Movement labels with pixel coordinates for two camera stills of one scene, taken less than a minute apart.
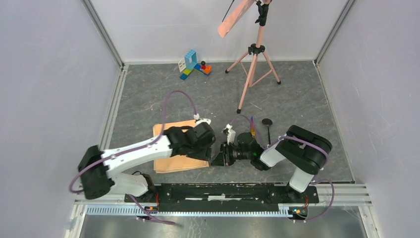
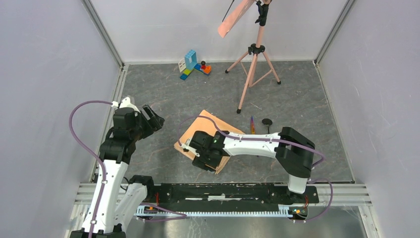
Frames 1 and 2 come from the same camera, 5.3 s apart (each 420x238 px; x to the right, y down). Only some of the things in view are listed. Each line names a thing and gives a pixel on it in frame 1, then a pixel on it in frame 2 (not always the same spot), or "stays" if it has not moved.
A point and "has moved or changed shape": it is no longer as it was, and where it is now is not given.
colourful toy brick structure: [189, 62] stays
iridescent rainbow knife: [252, 128] stays
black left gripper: [205, 154] -> [155, 122]
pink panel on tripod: [234, 17] stays
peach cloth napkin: [172, 163] has moved or changed shape
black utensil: [268, 122] stays
